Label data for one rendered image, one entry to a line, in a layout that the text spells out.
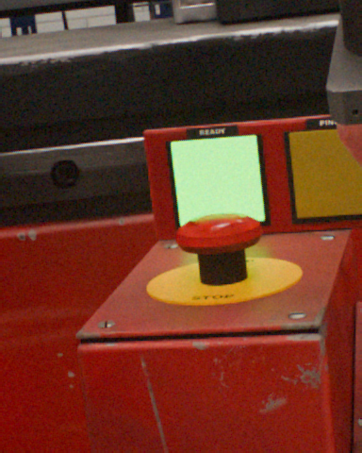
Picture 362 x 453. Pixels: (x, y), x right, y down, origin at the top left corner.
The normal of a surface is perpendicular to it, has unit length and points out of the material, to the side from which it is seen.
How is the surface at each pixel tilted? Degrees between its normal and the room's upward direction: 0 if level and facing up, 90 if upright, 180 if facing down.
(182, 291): 0
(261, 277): 0
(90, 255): 90
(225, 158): 90
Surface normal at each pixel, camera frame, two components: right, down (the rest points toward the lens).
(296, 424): -0.21, 0.23
